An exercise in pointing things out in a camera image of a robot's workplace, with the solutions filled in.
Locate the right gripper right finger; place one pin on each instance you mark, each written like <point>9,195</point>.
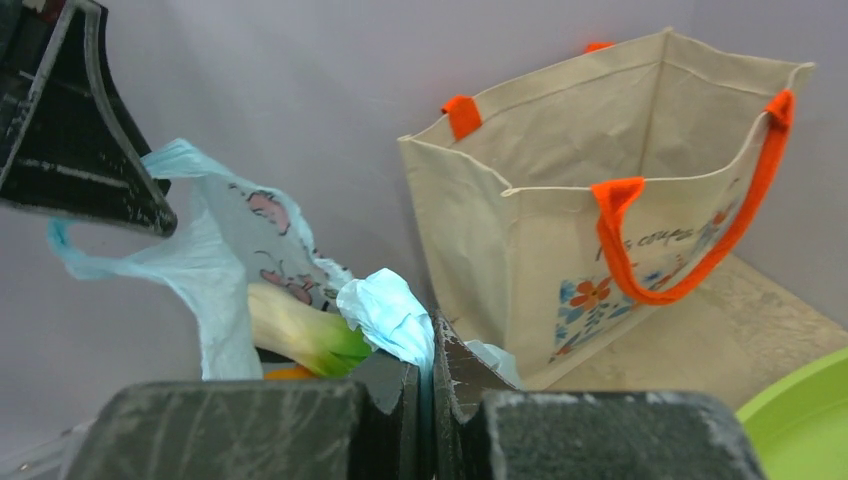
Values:
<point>485,428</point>

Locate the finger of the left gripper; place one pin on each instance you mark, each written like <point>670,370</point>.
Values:
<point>69,146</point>

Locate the green plastic tub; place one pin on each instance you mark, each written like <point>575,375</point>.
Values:
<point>798,425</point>

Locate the light blue plastic grocery bag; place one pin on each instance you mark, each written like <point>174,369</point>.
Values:
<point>240,232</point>

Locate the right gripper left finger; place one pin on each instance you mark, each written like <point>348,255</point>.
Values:
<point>362,426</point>

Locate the beige canvas tote bag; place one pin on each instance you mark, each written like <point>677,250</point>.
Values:
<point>559,209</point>

